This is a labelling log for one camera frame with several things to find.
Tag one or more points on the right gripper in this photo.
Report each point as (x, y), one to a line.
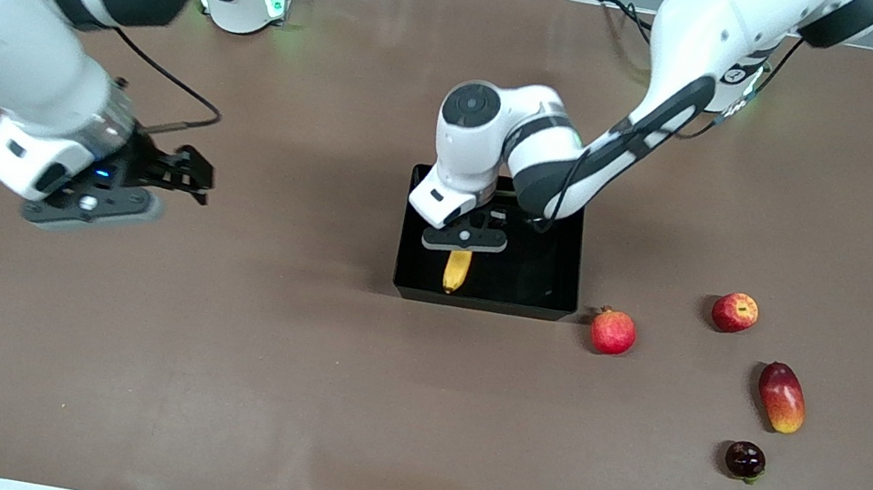
(145, 164)

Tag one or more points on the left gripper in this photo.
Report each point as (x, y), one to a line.
(495, 220)

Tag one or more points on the yellow banana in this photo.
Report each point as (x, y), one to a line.
(456, 271)

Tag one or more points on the black plastic box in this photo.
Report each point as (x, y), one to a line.
(528, 284)

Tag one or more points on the red apple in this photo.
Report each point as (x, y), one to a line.
(735, 313)

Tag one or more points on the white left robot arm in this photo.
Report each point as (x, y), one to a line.
(706, 41)

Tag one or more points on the red pomegranate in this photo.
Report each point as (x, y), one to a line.
(612, 333)

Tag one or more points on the brown table cloth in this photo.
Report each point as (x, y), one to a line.
(198, 374)

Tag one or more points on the red yellow mango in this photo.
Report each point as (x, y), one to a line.
(782, 398)

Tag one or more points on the dark purple mangosteen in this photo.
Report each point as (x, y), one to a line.
(745, 459)

